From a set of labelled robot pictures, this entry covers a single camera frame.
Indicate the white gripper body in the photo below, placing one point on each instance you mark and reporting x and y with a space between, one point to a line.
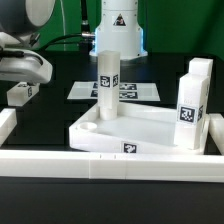
24 66

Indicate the white desk top tray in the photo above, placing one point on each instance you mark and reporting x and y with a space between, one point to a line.
136 129

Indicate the white left fence block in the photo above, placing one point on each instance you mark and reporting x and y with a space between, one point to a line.
8 121

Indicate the white fence block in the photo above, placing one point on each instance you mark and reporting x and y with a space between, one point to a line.
216 130
8 121

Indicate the fiducial marker sheet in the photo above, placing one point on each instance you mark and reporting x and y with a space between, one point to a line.
128 91

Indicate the white front fence bar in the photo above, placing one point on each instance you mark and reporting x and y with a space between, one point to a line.
57 164

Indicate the white right fence block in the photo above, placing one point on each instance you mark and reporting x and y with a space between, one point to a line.
216 130

